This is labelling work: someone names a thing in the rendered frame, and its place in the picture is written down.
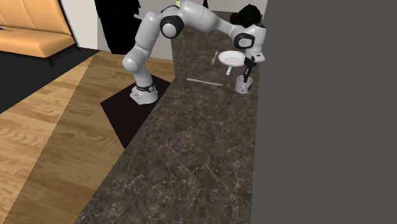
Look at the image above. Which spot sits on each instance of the white spoon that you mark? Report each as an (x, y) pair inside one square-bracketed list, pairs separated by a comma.
[(229, 70)]

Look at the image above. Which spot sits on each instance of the small yellow object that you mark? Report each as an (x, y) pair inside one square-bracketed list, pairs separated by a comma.
[(178, 2)]

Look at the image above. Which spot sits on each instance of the silver fork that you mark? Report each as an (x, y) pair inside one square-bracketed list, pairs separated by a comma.
[(214, 58)]

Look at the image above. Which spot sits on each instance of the tan leather sofa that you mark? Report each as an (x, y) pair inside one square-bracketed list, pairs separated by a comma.
[(34, 34)]

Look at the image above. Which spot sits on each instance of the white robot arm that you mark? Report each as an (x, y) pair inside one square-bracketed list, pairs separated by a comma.
[(144, 40)]

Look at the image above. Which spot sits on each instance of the long white knife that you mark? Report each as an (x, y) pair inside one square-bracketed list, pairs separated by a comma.
[(203, 82)]

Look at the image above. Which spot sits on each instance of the white plate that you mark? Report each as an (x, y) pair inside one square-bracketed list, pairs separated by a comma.
[(231, 58)]

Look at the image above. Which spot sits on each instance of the white cup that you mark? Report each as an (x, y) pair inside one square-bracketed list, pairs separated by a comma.
[(241, 87)]

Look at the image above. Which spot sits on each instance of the dark robot stand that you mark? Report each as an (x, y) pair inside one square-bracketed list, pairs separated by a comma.
[(127, 121)]

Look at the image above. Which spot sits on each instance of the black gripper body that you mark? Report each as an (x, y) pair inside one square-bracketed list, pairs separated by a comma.
[(249, 63)]

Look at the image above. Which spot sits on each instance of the black rounded object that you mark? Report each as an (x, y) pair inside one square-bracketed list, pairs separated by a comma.
[(245, 15)]

